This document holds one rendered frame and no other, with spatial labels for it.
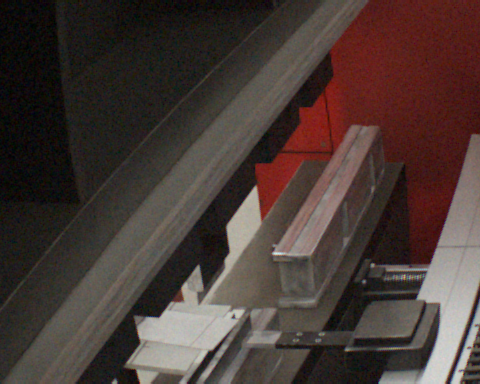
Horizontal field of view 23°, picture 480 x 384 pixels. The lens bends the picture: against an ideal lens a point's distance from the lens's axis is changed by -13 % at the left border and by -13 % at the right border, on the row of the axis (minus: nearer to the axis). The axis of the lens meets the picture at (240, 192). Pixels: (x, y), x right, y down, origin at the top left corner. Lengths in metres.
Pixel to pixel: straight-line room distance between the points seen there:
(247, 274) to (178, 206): 1.22
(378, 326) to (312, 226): 0.47
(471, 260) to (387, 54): 0.66
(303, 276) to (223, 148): 1.02
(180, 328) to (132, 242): 0.87
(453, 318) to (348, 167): 0.61
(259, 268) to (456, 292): 0.50
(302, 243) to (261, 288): 0.13
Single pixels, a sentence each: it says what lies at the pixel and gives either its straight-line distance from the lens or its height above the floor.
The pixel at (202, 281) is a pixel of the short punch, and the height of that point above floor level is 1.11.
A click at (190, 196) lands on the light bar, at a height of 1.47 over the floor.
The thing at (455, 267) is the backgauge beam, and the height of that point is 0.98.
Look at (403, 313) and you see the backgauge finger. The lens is 1.58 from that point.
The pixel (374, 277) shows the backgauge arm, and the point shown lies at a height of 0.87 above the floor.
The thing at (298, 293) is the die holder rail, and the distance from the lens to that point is 1.96.
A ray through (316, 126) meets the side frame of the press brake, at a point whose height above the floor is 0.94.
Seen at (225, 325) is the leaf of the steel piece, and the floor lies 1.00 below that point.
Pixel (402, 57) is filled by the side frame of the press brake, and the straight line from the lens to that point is 2.34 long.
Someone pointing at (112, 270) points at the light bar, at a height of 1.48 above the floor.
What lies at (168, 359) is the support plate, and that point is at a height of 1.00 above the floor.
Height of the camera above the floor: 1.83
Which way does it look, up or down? 24 degrees down
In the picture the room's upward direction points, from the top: 8 degrees counter-clockwise
